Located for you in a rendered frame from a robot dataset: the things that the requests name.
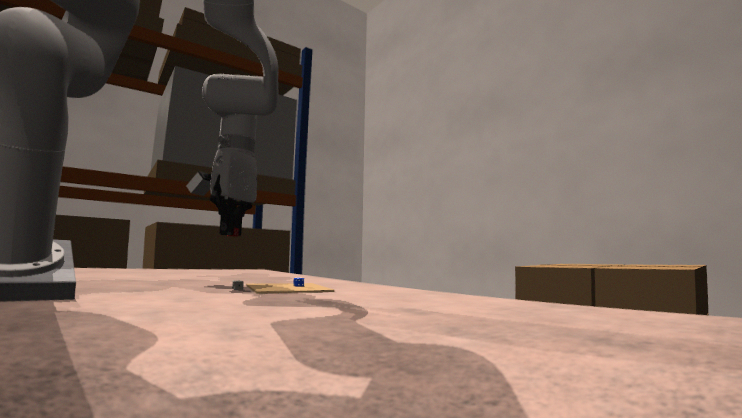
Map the tan flat mat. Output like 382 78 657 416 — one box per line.
246 283 335 294

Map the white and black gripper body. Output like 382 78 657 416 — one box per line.
210 147 257 203

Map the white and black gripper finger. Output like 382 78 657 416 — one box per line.
232 200 252 236
210 174 235 235

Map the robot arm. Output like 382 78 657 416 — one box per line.
0 0 278 277

